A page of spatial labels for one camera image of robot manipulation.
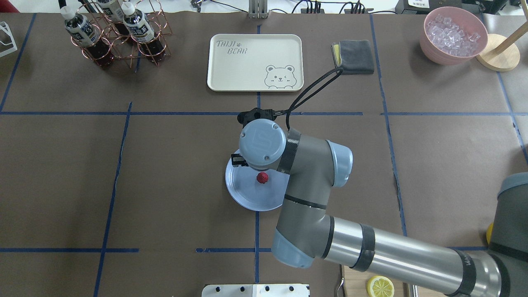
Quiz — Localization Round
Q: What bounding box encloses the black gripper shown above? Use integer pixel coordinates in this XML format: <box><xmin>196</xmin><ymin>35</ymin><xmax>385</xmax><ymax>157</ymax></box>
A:
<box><xmin>231</xmin><ymin>108</ymin><xmax>276</xmax><ymax>167</ymax></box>

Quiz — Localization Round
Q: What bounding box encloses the red strawberry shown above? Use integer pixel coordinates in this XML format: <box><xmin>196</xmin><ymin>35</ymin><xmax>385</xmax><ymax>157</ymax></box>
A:
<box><xmin>256</xmin><ymin>172</ymin><xmax>269</xmax><ymax>184</ymax></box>

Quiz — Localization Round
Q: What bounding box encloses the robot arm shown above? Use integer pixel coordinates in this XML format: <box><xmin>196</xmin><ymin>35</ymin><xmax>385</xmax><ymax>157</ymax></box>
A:
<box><xmin>231</xmin><ymin>108</ymin><xmax>528</xmax><ymax>297</ymax></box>

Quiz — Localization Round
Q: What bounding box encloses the cream bear tray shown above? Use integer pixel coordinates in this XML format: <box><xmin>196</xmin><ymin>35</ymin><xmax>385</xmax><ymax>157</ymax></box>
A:
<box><xmin>207</xmin><ymin>34</ymin><xmax>304</xmax><ymax>92</ymax></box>

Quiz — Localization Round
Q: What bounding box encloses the tea bottle right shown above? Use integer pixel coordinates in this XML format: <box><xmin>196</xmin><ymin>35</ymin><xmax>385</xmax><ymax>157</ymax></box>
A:
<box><xmin>121</xmin><ymin>1</ymin><xmax>165</xmax><ymax>64</ymax></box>

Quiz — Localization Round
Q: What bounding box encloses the tea bottle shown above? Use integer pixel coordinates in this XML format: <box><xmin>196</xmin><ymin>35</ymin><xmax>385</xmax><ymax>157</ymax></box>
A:
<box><xmin>121</xmin><ymin>1</ymin><xmax>165</xmax><ymax>64</ymax></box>
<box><xmin>60</xmin><ymin>6</ymin><xmax>114</xmax><ymax>67</ymax></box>
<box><xmin>96</xmin><ymin>0</ymin><xmax>130</xmax><ymax>36</ymax></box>

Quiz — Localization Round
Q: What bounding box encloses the grey folded cloth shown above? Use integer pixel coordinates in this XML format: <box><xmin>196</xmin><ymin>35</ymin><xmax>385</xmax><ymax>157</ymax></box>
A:
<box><xmin>331</xmin><ymin>40</ymin><xmax>375</xmax><ymax>75</ymax></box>

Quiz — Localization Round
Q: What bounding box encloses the wooden cutting board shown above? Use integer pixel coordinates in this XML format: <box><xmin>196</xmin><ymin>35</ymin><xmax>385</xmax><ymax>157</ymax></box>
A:
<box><xmin>342</xmin><ymin>266</ymin><xmax>445</xmax><ymax>297</ymax></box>

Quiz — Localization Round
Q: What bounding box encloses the half lemon slice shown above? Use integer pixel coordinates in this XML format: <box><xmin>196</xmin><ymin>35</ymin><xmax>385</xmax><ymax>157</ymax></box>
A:
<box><xmin>366</xmin><ymin>275</ymin><xmax>395</xmax><ymax>297</ymax></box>

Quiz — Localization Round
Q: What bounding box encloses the tea bottle middle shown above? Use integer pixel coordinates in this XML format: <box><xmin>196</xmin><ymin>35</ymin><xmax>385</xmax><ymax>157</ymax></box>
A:
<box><xmin>96</xmin><ymin>0</ymin><xmax>130</xmax><ymax>36</ymax></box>

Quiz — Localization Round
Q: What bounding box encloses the tea bottle left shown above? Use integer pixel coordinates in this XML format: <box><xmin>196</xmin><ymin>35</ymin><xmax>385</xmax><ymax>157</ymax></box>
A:
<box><xmin>60</xmin><ymin>6</ymin><xmax>114</xmax><ymax>67</ymax></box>

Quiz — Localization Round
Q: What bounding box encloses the pink bowl of ice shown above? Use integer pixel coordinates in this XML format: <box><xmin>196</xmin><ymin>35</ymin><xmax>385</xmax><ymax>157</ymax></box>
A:
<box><xmin>420</xmin><ymin>6</ymin><xmax>488</xmax><ymax>65</ymax></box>

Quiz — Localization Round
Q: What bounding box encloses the large yellow lemon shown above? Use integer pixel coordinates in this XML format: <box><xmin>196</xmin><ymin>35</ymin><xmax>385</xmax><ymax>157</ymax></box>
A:
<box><xmin>485</xmin><ymin>222</ymin><xmax>494</xmax><ymax>245</ymax></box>

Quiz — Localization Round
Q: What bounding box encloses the round wooden stand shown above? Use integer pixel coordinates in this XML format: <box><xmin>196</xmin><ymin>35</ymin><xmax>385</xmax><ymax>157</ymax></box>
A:
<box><xmin>476</xmin><ymin>22</ymin><xmax>528</xmax><ymax>72</ymax></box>

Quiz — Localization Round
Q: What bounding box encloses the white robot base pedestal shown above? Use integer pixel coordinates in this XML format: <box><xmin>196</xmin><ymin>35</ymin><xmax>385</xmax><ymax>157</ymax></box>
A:
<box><xmin>201</xmin><ymin>283</ymin><xmax>311</xmax><ymax>297</ymax></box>

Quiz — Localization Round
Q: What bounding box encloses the copper wire bottle rack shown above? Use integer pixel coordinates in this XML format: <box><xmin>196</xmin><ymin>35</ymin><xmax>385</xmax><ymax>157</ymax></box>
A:
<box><xmin>71</xmin><ymin>0</ymin><xmax>173</xmax><ymax>71</ymax></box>

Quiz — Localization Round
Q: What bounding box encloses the white wire cup rack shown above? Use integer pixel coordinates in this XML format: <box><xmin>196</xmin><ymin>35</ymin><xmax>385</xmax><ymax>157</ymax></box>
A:
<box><xmin>0</xmin><ymin>22</ymin><xmax>18</xmax><ymax>57</ymax></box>

